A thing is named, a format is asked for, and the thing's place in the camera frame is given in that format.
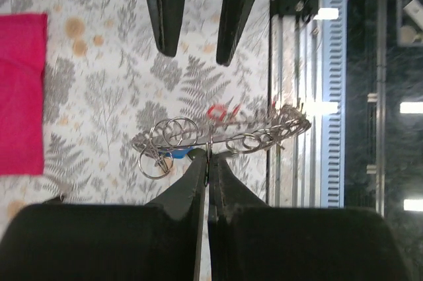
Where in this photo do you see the white slotted cable duct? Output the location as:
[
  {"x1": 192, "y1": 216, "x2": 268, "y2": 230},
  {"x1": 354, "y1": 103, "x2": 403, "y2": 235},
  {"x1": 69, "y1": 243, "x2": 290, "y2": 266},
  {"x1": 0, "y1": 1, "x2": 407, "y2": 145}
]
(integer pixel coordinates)
[{"x1": 321, "y1": 0, "x2": 347, "y2": 208}]

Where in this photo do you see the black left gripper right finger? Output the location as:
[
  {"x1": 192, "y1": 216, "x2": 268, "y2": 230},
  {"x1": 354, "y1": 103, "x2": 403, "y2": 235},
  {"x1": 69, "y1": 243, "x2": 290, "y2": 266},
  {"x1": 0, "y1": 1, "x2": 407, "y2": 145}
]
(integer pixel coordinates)
[{"x1": 208, "y1": 155, "x2": 410, "y2": 280}]

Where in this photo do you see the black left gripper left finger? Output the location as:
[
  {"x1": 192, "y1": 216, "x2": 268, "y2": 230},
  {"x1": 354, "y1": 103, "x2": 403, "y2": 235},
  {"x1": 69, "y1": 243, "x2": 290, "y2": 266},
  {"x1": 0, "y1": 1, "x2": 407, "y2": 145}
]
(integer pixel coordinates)
[{"x1": 1, "y1": 150, "x2": 207, "y2": 280}]

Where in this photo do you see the blue tag key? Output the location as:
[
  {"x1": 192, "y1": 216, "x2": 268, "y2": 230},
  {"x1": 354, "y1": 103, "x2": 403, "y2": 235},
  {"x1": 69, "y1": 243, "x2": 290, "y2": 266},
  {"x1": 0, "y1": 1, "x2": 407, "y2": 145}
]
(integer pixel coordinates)
[{"x1": 159, "y1": 147, "x2": 193, "y2": 159}]

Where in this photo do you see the grey disc with key rings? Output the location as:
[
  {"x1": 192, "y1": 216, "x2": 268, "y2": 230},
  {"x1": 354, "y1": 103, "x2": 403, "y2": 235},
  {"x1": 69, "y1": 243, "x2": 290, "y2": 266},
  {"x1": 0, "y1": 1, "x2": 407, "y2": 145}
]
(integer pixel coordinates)
[{"x1": 131, "y1": 102, "x2": 311, "y2": 180}]

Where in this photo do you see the red tag key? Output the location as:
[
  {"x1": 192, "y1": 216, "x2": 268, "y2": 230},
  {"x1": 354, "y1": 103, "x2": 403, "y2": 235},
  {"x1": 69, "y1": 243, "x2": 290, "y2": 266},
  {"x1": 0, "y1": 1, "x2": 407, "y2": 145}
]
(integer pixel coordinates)
[{"x1": 206, "y1": 104, "x2": 241, "y2": 122}]

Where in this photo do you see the red folded cloth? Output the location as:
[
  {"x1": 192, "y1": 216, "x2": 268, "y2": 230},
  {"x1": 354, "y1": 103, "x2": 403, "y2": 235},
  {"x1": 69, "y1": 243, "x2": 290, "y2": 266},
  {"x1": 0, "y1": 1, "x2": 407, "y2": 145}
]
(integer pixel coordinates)
[{"x1": 1, "y1": 13, "x2": 48, "y2": 176}]

